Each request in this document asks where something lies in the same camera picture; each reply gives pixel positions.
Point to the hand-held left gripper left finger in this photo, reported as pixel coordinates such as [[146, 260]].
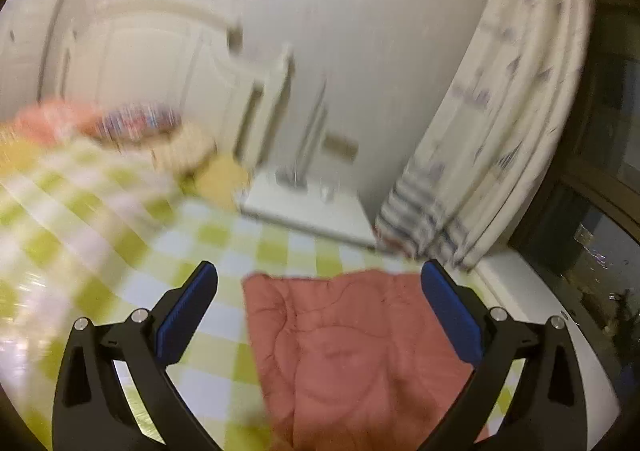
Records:
[[185, 311]]

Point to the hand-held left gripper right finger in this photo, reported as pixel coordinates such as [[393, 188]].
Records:
[[452, 316]]

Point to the pink quilted comforter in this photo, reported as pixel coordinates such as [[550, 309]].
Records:
[[360, 356]]

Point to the white window sill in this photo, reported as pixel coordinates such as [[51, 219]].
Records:
[[530, 291]]

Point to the green checked bed sheet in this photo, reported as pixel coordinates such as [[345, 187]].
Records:
[[100, 231]]

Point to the yellow pillow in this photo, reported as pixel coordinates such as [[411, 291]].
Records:
[[222, 181]]

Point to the white nightstand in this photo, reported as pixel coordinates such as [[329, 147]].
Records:
[[310, 216]]

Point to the dark window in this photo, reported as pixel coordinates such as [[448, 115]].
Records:
[[600, 256]]

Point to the patterned pillow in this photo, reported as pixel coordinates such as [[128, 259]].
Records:
[[137, 123]]

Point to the pale patterned curtain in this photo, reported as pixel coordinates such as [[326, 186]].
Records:
[[500, 106]]

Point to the pink cloth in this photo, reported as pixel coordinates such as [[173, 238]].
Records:
[[55, 121]]

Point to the white bed headboard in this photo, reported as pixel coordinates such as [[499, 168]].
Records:
[[165, 61]]

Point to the white wardrobe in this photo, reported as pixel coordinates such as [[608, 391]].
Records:
[[20, 66]]

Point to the wall socket plate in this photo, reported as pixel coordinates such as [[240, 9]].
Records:
[[341, 146]]

